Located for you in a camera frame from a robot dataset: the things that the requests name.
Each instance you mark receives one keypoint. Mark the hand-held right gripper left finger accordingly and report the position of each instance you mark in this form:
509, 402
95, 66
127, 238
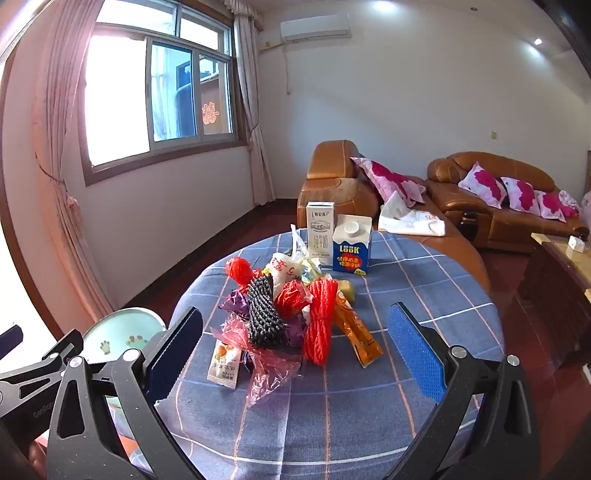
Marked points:
175, 355

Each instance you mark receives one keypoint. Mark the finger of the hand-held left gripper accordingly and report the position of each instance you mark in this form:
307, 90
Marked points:
64, 344
11, 339

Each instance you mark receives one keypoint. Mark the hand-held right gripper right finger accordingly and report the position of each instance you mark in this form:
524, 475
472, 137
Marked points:
415, 350

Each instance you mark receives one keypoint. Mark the white orange snack packet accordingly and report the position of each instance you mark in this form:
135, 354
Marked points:
221, 369

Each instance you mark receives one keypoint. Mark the light blue enamel bowl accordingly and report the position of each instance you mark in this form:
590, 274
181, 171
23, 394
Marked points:
120, 332

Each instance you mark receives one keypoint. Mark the orange drink sachet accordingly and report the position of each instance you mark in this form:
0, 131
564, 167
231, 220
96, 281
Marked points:
358, 337

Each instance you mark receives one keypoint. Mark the purple cone wrapper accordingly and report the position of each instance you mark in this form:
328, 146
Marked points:
235, 304

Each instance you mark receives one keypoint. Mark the yellow sponge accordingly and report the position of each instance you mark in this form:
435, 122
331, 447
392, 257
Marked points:
347, 290

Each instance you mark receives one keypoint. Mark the black foam net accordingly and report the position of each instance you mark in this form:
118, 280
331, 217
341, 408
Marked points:
265, 318

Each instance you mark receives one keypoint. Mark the pink plastic bag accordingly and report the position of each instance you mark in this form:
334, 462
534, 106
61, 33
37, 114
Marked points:
272, 369

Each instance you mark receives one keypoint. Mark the long red foam net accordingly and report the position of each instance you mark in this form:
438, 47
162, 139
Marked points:
321, 323

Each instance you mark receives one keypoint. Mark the red plastic bag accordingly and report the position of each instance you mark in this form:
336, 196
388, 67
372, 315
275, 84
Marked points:
240, 270

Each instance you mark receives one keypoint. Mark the small red foam net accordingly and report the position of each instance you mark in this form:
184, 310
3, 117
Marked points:
291, 297

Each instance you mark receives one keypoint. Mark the yellow patterned plastic bag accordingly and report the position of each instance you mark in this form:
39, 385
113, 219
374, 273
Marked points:
313, 270

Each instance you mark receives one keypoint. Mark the translucent bag with red print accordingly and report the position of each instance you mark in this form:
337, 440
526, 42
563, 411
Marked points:
286, 270

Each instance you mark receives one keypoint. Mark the blue plaid tablecloth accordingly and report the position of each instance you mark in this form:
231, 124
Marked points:
438, 286

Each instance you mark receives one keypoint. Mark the blue white drink carton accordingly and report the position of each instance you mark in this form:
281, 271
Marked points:
353, 254

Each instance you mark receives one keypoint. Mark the white shopping bag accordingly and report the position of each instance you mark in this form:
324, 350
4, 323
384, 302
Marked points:
406, 221

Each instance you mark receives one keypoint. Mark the wooden coffee table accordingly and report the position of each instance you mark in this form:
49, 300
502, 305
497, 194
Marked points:
545, 286

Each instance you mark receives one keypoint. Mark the white milk carton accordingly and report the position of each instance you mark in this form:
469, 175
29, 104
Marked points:
320, 230

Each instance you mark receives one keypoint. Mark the brown leather couch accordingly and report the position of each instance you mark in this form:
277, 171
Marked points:
508, 226

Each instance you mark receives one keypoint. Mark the pink tied curtain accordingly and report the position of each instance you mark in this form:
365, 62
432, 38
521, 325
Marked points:
55, 184
258, 161

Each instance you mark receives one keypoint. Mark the pink floral pillow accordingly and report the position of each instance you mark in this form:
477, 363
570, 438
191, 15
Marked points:
521, 196
482, 184
388, 182
554, 205

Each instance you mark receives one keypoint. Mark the brown leather chaise sofa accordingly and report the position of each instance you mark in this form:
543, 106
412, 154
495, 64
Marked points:
337, 184

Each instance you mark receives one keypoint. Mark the small white box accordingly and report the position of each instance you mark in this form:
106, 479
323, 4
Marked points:
575, 243

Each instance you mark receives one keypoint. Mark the red window decal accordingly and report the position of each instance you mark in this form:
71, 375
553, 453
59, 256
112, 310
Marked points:
210, 113

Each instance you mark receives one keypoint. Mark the sliding glass window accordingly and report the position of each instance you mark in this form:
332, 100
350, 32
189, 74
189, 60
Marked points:
120, 92

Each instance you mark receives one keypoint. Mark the white air conditioner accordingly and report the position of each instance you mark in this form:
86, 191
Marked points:
314, 27

